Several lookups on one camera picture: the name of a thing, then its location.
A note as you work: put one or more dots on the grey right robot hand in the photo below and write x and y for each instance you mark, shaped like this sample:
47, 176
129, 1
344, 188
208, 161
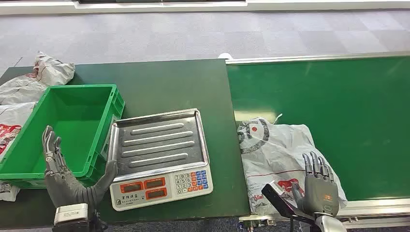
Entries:
320, 195

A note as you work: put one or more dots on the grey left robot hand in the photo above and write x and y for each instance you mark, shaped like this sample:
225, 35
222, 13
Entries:
64, 185

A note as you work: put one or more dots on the grey package with round logo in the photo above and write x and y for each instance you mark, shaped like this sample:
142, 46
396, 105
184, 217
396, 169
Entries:
272, 153

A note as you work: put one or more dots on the green conveyor belt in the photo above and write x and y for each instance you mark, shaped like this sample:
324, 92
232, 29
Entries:
352, 112

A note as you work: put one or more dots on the crumpled grey plastic package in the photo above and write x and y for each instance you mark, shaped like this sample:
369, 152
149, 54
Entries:
48, 72

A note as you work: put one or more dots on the white bag with black label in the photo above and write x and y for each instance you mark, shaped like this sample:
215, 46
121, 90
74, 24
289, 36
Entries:
8, 192

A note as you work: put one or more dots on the green plastic crate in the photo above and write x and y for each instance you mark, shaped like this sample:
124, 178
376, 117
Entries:
73, 128

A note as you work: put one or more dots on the white scale with steel tray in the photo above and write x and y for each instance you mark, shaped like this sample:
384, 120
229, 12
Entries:
160, 150

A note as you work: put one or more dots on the small white round object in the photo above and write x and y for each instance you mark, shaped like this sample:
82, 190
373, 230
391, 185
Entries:
225, 56

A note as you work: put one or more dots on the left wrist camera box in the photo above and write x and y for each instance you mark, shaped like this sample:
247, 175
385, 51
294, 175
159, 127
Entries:
70, 214

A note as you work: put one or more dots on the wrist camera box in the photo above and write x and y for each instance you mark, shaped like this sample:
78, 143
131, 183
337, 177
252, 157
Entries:
285, 205
70, 214

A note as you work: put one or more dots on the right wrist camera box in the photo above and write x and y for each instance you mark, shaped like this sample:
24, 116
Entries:
285, 205

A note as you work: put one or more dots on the aluminium conveyor frame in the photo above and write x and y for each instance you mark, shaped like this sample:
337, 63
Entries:
320, 58

